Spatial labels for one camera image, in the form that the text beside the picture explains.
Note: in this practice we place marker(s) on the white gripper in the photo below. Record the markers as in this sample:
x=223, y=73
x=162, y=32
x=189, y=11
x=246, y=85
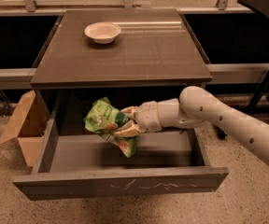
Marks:
x=147, y=116

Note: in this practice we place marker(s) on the green rice chip bag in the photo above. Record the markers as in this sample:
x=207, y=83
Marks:
x=104, y=119

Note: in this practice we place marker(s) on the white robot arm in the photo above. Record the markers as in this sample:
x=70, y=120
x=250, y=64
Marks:
x=192, y=108

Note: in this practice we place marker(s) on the open grey drawer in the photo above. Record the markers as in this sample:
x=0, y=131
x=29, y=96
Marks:
x=73, y=163

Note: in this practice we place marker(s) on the dark grey cabinet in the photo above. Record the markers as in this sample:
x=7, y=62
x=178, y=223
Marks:
x=152, y=59

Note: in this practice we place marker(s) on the white bowl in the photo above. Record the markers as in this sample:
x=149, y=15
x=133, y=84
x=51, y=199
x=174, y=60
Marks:
x=102, y=32

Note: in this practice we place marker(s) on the brown cardboard box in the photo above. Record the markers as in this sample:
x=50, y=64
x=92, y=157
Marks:
x=27, y=125

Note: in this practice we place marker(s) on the black stand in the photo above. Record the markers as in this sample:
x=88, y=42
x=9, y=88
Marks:
x=257, y=93

